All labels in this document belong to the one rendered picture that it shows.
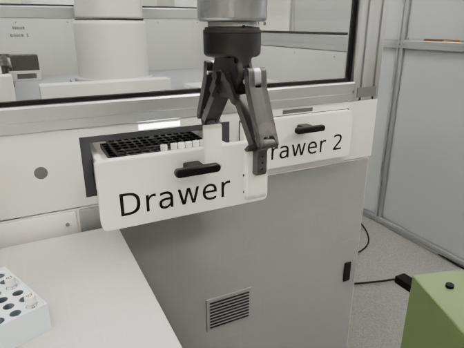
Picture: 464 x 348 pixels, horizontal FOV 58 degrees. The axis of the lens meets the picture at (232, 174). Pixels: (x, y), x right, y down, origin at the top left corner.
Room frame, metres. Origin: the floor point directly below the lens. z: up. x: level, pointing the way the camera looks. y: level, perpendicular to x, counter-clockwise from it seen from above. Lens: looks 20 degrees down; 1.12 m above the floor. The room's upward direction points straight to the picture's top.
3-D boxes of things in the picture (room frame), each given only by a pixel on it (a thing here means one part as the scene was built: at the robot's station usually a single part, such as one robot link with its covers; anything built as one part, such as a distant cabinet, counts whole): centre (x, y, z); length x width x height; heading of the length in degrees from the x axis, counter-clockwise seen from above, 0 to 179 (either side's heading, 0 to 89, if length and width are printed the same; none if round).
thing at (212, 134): (0.63, 0.03, 0.94); 0.03 x 0.01 x 0.07; 117
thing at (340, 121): (0.91, -0.15, 0.87); 0.29 x 0.02 x 0.11; 117
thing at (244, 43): (0.57, 0.00, 1.07); 0.08 x 0.07 x 0.09; 27
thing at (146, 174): (0.64, 0.07, 0.87); 0.29 x 0.02 x 0.11; 117
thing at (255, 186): (0.51, -0.03, 0.94); 0.03 x 0.01 x 0.07; 117
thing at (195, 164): (0.62, 0.06, 0.91); 0.07 x 0.04 x 0.01; 117
